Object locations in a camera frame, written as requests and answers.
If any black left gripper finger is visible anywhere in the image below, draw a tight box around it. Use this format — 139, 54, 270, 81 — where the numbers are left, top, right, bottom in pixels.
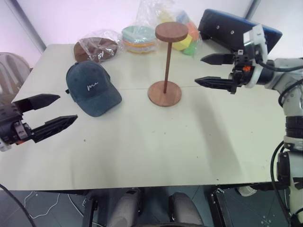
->
32, 114, 79, 144
13, 94, 61, 113

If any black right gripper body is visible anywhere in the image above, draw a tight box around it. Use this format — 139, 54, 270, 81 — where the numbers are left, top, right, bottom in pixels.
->
228, 49, 256, 88

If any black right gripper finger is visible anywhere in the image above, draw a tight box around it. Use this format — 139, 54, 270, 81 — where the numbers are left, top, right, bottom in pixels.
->
194, 76, 238, 95
200, 53, 235, 66

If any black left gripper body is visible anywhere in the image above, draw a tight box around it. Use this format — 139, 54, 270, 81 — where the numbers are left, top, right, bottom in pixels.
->
0, 103, 36, 146

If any brown wooden hat stand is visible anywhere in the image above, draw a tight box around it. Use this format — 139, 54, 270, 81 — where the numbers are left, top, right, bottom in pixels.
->
147, 21, 189, 108

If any brown hat in plastic bag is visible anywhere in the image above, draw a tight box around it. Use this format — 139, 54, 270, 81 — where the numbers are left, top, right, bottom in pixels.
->
73, 29, 119, 64

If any plastic bag of colourful blocks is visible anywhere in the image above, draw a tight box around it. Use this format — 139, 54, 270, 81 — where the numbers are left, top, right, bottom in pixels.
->
136, 0, 202, 57

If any beige plastic chair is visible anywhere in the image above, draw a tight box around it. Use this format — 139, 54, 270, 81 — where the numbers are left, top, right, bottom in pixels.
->
0, 52, 32, 96

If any blue denim baseball cap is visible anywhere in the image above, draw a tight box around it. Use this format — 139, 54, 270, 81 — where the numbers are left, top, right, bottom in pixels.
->
64, 60, 123, 118

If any stack of pastel plates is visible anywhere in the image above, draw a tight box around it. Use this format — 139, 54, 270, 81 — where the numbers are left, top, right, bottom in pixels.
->
121, 25, 157, 55

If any grey rounded robot leg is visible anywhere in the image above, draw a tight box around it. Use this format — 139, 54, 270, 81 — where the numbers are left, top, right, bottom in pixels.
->
167, 191, 203, 227
108, 188, 143, 227

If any white object under table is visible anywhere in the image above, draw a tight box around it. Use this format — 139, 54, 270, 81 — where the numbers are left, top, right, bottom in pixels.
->
235, 185, 258, 197

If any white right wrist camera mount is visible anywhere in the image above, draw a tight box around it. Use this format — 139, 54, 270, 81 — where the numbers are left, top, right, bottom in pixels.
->
243, 23, 269, 89

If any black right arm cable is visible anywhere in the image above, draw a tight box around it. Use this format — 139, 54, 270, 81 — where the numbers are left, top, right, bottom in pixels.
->
257, 59, 303, 72
270, 139, 303, 227

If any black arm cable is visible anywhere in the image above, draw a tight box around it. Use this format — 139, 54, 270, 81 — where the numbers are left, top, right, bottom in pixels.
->
0, 183, 36, 227
257, 59, 303, 72
270, 139, 303, 227

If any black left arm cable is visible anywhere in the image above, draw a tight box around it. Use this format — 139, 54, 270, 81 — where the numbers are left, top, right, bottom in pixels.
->
0, 183, 36, 227

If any thin white floor cable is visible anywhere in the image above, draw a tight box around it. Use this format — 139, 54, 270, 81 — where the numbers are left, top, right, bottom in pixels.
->
23, 191, 61, 219

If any black table frame leg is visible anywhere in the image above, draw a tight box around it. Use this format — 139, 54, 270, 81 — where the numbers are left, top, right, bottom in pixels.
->
81, 195, 98, 227
209, 188, 239, 227

